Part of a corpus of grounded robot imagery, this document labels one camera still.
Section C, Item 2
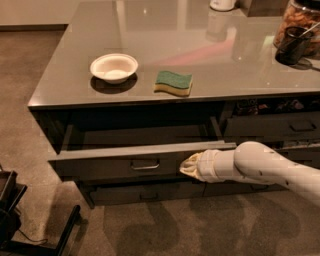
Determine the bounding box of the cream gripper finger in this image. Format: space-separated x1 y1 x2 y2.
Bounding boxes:
179 153 203 181

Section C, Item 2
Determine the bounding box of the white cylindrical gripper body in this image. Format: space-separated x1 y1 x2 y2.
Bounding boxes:
197 150 241 183

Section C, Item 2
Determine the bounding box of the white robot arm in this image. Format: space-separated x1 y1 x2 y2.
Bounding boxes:
179 142 320 206

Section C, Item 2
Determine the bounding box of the green and yellow sponge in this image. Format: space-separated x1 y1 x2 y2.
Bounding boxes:
154 71 193 97

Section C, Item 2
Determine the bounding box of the grey kitchen island cabinet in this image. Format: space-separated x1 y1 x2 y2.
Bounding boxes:
28 0 320 207

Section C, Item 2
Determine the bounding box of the white paper bowl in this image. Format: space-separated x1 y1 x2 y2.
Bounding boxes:
90 53 138 84

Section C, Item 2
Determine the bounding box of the black mesh cup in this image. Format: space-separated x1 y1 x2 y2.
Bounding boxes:
275 26 314 65

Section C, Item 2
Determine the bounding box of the white container on counter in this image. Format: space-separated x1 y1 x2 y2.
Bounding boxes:
209 0 236 12

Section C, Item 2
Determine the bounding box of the glass jar of snacks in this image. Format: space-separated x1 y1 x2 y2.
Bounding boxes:
273 0 320 58

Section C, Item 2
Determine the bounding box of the black stand with cable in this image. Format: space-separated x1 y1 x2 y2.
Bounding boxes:
0 165 81 256

